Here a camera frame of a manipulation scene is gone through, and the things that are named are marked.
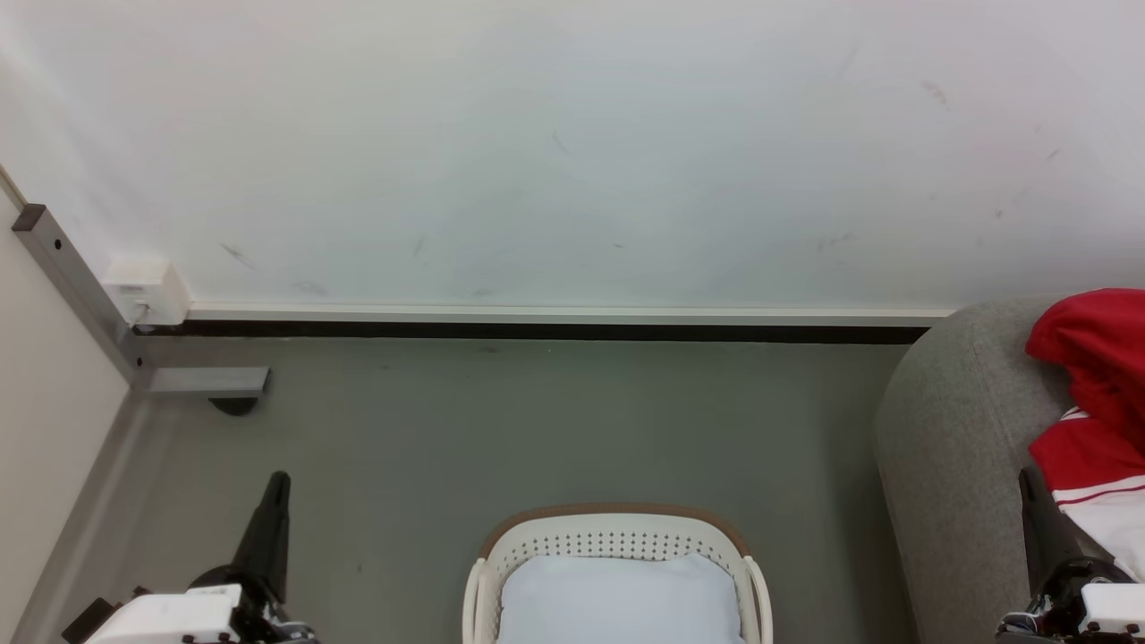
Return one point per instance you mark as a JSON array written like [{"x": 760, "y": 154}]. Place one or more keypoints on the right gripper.
[{"x": 1087, "y": 608}]

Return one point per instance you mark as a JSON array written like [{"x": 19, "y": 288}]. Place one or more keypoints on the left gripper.
[{"x": 179, "y": 617}]

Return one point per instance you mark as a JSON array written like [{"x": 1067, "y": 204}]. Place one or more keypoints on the cream plastic laundry basket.
[{"x": 617, "y": 537}]

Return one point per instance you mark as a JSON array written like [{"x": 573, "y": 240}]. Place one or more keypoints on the light blue folded clothing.
[{"x": 622, "y": 599}]

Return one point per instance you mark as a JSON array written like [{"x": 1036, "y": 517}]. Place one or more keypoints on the grey fabric sofa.
[{"x": 957, "y": 465}]

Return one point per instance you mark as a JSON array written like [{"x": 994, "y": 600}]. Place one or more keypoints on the red and white garment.
[{"x": 1100, "y": 402}]

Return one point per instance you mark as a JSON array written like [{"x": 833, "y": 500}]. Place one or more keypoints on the white and black skirting strip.
[{"x": 537, "y": 322}]

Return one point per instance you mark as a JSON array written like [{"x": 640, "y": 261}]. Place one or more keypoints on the dark round frame foot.
[{"x": 234, "y": 406}]

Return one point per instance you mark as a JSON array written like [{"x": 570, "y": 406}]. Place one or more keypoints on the grey partition base rail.
[{"x": 89, "y": 528}]

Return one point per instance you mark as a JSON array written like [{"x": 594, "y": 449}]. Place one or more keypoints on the white wall socket box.
[{"x": 148, "y": 291}]

